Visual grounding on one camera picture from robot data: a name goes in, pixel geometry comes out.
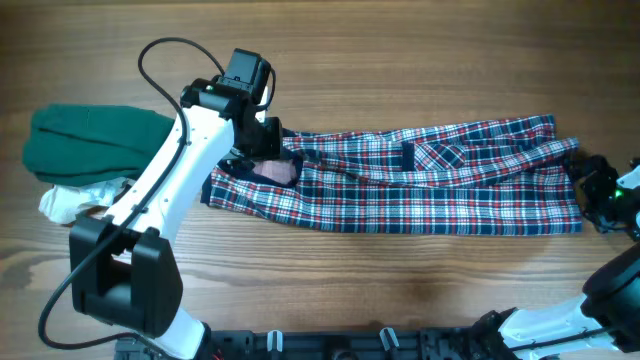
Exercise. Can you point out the crumpled white cloth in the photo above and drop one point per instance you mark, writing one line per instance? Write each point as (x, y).
(61, 204)

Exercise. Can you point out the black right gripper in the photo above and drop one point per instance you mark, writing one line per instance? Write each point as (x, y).
(609, 176)

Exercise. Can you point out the folded dark green garment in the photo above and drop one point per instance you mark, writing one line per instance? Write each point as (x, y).
(77, 145)

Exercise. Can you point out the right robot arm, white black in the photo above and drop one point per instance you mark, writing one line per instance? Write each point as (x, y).
(606, 314)

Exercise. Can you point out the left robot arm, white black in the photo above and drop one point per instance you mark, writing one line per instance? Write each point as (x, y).
(124, 272)

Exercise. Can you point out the plaid shirt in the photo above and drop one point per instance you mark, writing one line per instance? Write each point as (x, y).
(501, 177)

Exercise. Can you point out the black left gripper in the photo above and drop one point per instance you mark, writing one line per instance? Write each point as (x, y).
(272, 148)

